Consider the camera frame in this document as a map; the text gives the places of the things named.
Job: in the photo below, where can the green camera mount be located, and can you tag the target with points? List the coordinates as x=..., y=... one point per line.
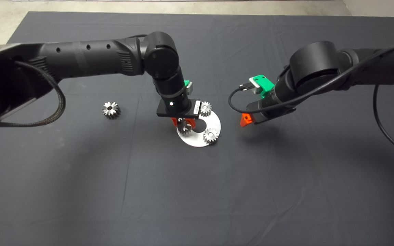
x=267, y=86
x=186, y=84

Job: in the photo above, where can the larger steel gear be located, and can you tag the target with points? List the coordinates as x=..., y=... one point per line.
x=110, y=110

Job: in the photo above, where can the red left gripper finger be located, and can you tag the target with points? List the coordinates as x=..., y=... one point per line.
x=191, y=122
x=174, y=121

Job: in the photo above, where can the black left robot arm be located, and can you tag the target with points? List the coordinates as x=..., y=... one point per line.
x=87, y=59

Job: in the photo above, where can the round metal plate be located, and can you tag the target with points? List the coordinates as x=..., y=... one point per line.
x=197, y=140

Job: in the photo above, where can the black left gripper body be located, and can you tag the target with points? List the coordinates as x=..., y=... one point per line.
x=178, y=107

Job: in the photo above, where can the small steel gear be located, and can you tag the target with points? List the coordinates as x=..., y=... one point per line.
x=211, y=135
x=206, y=109

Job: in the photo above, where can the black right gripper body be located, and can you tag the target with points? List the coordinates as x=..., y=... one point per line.
x=272, y=106

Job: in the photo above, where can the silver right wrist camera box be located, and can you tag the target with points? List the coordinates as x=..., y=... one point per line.
x=255, y=84

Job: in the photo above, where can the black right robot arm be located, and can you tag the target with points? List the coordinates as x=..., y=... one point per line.
x=320, y=66

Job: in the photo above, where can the dark grey table cloth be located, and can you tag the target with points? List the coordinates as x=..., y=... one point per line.
x=115, y=188

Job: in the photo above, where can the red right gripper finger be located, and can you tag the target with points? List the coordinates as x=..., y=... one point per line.
x=246, y=121

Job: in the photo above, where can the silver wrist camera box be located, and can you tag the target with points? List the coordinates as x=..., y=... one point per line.
x=255, y=84
x=189, y=88

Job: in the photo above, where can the green left camera mount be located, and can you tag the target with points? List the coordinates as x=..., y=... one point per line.
x=186, y=84

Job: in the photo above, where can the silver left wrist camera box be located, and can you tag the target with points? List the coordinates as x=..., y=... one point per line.
x=189, y=88

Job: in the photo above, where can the smaller dark steel gear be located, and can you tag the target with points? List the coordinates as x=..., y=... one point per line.
x=184, y=129

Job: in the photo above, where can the green right camera mount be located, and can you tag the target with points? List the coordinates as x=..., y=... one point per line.
x=267, y=86

